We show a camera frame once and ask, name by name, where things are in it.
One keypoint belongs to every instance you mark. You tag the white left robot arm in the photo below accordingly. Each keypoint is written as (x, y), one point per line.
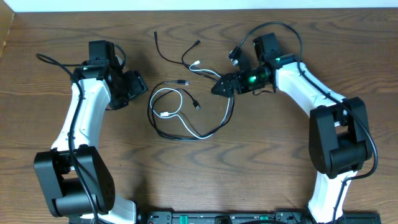
(72, 175)

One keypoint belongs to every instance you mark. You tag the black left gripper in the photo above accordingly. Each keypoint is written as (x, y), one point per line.
(139, 87)

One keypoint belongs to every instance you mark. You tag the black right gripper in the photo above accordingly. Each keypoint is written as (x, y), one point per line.
(237, 78)

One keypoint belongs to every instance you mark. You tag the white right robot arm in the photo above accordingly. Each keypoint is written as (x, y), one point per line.
(339, 142)

